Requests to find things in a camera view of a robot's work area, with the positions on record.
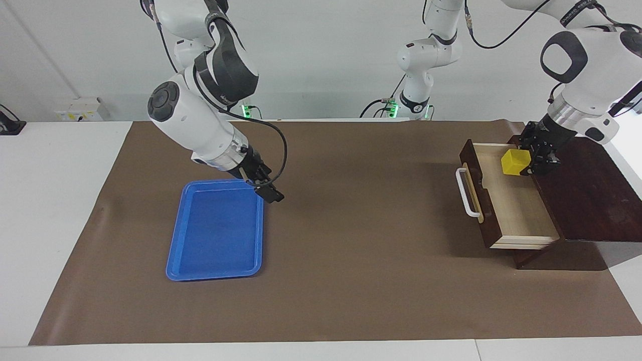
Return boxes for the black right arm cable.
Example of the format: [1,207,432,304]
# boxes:
[193,65,289,190]

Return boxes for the white wall socket box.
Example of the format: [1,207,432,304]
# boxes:
[54,97,111,122]

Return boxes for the black table clamp mount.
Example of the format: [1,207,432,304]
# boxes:
[0,104,27,136]

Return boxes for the black camera stand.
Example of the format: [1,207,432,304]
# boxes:
[609,80,642,117]

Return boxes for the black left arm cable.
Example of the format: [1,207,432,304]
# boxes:
[464,0,552,50]

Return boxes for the black left base cable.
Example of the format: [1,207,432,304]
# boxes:
[359,74,408,119]

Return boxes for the wooden drawer with white handle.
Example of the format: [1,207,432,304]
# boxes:
[455,139,561,250]

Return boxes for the blue plastic tray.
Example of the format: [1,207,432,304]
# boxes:
[166,179,265,282]

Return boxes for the yellow cube block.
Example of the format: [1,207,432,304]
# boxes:
[501,148,531,176]

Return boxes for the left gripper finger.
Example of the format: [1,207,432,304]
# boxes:
[522,145,561,176]
[518,123,540,150]

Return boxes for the dark brown wooden cabinet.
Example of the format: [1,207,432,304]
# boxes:
[507,134,642,271]

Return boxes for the brown table mat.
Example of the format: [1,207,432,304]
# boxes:
[29,119,642,346]

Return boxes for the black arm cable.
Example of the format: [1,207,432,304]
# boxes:
[464,0,552,50]
[193,65,289,190]

